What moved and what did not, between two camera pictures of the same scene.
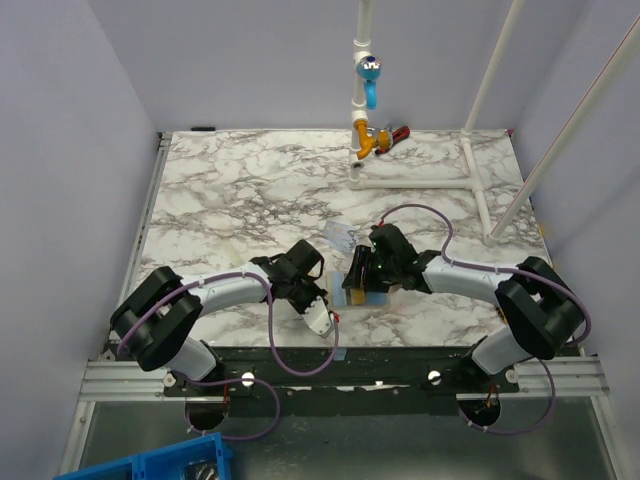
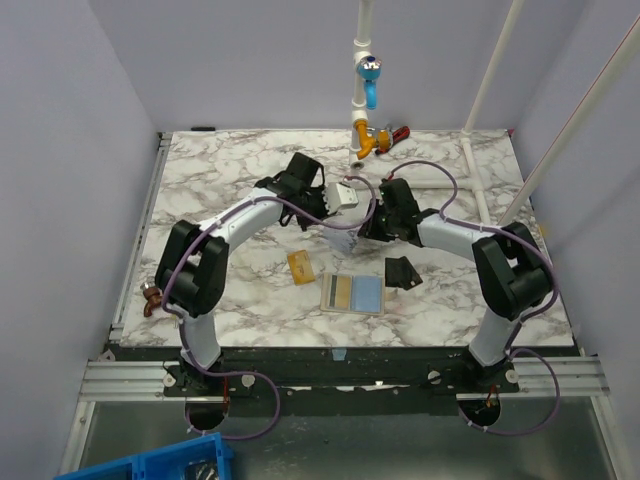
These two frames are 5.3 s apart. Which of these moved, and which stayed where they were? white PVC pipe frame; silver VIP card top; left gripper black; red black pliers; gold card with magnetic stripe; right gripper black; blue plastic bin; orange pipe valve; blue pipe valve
Moved: left gripper black; gold card with magnetic stripe; right gripper black
Stayed: red black pliers; blue plastic bin; blue pipe valve; orange pipe valve; silver VIP card top; white PVC pipe frame
